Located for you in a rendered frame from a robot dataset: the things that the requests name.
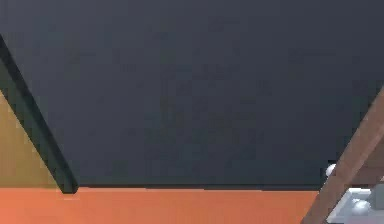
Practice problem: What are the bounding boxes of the dark grey cabinet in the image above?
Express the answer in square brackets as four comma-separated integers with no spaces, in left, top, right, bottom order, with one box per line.
[0,0,384,196]

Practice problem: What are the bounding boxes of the small white round knob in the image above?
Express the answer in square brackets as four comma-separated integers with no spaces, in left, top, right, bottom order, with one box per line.
[324,163,338,178]

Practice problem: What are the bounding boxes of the brown wooden table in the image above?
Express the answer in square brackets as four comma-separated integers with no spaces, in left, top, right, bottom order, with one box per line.
[300,85,384,224]

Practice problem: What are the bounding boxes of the pale grey ball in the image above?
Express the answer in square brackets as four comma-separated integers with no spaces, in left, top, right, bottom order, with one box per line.
[352,199,372,216]

